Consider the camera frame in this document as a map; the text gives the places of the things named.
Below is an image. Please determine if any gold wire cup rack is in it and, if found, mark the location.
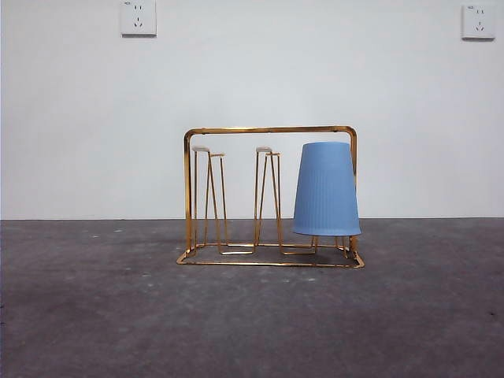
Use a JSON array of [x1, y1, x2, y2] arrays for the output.
[[176, 125, 365, 270]]

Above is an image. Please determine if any white wall socket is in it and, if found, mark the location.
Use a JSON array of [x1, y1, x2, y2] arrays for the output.
[[120, 0, 158, 39], [461, 3, 496, 41]]

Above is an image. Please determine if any blue ribbed plastic cup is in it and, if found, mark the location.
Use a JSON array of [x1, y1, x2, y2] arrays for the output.
[[291, 141, 361, 238]]

